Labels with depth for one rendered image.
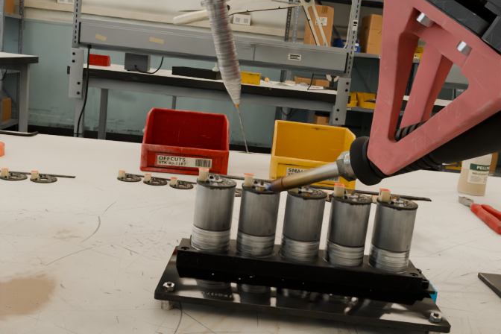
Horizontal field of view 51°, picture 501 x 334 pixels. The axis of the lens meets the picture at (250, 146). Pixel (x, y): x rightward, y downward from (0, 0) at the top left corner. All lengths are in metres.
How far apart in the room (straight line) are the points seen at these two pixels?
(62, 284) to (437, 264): 0.27
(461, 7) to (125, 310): 0.22
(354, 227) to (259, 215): 0.06
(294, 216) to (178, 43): 2.28
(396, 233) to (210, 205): 0.11
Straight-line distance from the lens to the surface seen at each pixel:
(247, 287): 0.31
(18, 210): 0.46
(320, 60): 2.63
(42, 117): 4.95
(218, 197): 0.32
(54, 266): 0.35
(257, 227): 0.32
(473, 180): 0.71
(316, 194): 0.32
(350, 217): 0.32
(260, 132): 4.77
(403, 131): 0.25
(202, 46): 2.57
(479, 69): 0.21
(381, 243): 0.33
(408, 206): 0.33
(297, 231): 0.32
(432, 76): 0.26
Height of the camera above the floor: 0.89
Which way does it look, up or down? 10 degrees down
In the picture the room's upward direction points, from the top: 6 degrees clockwise
